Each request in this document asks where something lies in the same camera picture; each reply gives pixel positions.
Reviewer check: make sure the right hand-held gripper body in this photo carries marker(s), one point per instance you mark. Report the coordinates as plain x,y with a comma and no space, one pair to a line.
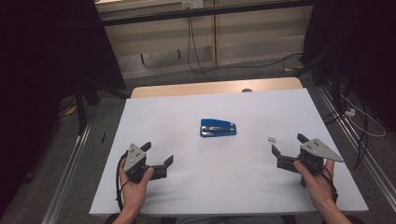
314,151

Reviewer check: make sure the black metal bar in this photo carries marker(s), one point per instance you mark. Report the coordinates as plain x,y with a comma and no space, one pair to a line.
199,12

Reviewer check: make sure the white wall socket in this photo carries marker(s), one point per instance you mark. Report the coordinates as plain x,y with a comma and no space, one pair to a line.
193,4

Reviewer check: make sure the beige low cabinet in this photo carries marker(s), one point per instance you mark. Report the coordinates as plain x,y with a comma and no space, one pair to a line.
249,40

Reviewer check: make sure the white power strip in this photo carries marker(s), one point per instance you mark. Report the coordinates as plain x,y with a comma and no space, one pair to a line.
350,112

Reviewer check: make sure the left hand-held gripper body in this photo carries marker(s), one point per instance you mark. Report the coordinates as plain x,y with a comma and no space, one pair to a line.
134,157

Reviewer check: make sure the person's left hand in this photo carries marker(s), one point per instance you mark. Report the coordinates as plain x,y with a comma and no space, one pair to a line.
134,196

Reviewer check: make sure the person's right hand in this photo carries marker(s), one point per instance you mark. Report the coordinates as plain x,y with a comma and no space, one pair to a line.
320,189

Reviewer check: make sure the black stand leg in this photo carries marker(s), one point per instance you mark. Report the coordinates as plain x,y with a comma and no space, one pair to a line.
81,109

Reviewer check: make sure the silver staple strip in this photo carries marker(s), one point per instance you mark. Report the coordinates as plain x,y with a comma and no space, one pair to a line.
271,139

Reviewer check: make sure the black curtain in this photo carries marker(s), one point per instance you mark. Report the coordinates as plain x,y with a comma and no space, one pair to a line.
358,46
37,77

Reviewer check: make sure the small black floor object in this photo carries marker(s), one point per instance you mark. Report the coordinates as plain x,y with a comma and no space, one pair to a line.
103,137

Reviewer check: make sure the blue stapler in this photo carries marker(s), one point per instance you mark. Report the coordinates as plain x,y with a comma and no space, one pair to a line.
218,132

